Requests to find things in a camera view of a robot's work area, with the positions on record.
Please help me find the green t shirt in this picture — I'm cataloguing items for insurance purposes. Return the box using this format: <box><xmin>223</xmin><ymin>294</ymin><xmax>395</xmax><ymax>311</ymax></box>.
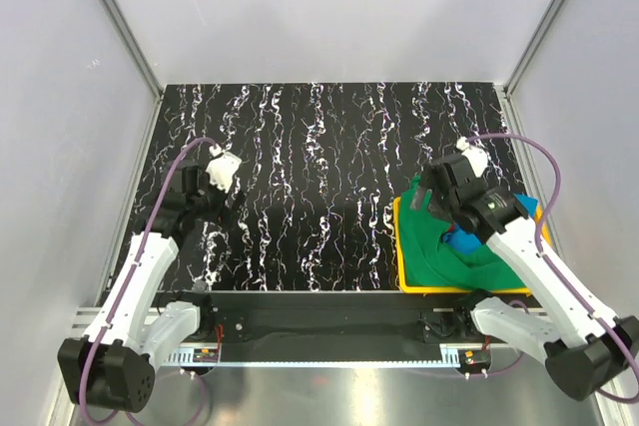
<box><xmin>396</xmin><ymin>174</ymin><xmax>533</xmax><ymax>295</ymax></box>

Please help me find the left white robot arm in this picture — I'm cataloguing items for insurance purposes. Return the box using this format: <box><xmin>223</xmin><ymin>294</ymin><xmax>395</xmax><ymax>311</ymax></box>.
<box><xmin>57</xmin><ymin>152</ymin><xmax>245</xmax><ymax>413</ymax></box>

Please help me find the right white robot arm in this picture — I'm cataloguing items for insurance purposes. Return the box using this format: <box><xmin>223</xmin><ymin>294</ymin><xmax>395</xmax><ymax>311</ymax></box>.
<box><xmin>398</xmin><ymin>148</ymin><xmax>638</xmax><ymax>401</ymax></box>

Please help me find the blue t shirt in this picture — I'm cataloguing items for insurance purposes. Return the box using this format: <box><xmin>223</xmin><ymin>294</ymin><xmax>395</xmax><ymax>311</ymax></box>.
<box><xmin>441</xmin><ymin>194</ymin><xmax>540</xmax><ymax>255</ymax></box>

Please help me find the yellow plastic bin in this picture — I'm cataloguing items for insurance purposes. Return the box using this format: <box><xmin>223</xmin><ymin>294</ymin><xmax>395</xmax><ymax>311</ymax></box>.
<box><xmin>391</xmin><ymin>196</ymin><xmax>555</xmax><ymax>297</ymax></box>

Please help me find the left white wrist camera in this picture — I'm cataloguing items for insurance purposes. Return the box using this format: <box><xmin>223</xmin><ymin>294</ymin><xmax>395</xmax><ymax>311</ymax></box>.
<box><xmin>206</xmin><ymin>146</ymin><xmax>243</xmax><ymax>194</ymax></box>

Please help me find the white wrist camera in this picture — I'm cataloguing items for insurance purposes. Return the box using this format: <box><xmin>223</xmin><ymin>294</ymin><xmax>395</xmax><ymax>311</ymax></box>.
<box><xmin>206</xmin><ymin>146</ymin><xmax>243</xmax><ymax>194</ymax></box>
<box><xmin>455</xmin><ymin>137</ymin><xmax>488</xmax><ymax>178</ymax></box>

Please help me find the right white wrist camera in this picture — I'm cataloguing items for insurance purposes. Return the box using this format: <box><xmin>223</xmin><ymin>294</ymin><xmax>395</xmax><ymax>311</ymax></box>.
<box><xmin>455</xmin><ymin>137</ymin><xmax>488</xmax><ymax>178</ymax></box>

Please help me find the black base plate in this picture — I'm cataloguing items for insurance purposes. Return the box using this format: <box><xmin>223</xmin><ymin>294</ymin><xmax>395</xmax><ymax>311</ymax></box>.
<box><xmin>212</xmin><ymin>291</ymin><xmax>484</xmax><ymax>367</ymax></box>

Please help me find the aluminium front rail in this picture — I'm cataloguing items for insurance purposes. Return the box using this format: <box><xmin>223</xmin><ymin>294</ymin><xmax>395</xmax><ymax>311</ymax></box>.
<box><xmin>69</xmin><ymin>305</ymin><xmax>550</xmax><ymax>367</ymax></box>

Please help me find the left aluminium frame post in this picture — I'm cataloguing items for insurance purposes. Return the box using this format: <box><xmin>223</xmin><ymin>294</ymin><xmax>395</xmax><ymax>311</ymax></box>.
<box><xmin>72</xmin><ymin>0</ymin><xmax>166</xmax><ymax>98</ymax></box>

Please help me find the aluminium frame post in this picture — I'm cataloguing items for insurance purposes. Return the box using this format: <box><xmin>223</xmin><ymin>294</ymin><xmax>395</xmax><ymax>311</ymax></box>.
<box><xmin>503</xmin><ymin>0</ymin><xmax>598</xmax><ymax>98</ymax></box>
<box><xmin>72</xmin><ymin>0</ymin><xmax>166</xmax><ymax>98</ymax></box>

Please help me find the right aluminium frame post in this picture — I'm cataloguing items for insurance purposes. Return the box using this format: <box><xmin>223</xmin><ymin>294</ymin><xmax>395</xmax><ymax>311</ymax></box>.
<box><xmin>503</xmin><ymin>0</ymin><xmax>598</xmax><ymax>98</ymax></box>

